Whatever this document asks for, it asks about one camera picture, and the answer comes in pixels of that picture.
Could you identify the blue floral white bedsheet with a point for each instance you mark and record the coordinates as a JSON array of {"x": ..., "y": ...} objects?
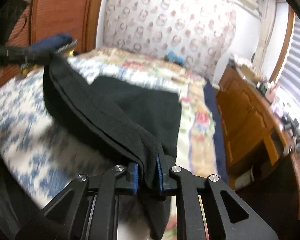
[{"x": 41, "y": 155}]

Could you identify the light blue cloth item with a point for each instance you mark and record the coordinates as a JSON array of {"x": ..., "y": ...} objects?
[{"x": 173, "y": 58}]

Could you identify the window roller blind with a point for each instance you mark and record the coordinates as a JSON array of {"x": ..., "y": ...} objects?
[{"x": 290, "y": 75}]

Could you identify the navy blue bed skirt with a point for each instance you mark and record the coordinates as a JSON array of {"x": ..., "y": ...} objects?
[{"x": 218, "y": 140}]

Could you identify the folded black circle-patterned garment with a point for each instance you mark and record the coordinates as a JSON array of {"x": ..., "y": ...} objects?
[{"x": 68, "y": 47}]

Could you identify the wooden louvred wardrobe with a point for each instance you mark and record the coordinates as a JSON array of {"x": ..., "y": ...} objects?
[{"x": 25, "y": 22}]

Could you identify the cardboard box on sideboard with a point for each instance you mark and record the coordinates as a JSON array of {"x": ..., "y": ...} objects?
[{"x": 246, "y": 73}]

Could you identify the folded gold yellow fabric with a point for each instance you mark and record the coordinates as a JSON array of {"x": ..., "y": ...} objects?
[{"x": 27, "y": 70}]

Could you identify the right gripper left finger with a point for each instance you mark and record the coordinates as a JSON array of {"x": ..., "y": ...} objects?
[{"x": 87, "y": 208}]

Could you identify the colourful floral quilt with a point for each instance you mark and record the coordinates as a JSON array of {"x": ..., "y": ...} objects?
[{"x": 195, "y": 145}]

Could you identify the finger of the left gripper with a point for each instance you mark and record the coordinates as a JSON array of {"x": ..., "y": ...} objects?
[{"x": 22, "y": 55}]

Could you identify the cream curtain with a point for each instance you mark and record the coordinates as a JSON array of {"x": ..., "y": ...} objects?
[{"x": 267, "y": 24}]

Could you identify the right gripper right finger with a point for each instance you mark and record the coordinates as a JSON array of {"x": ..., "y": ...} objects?
[{"x": 207, "y": 208}]

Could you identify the wooden sideboard cabinet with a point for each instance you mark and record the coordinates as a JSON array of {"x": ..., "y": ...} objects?
[{"x": 248, "y": 125}]

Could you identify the black printed t-shirt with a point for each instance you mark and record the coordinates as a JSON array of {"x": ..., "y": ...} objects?
[{"x": 126, "y": 123}]

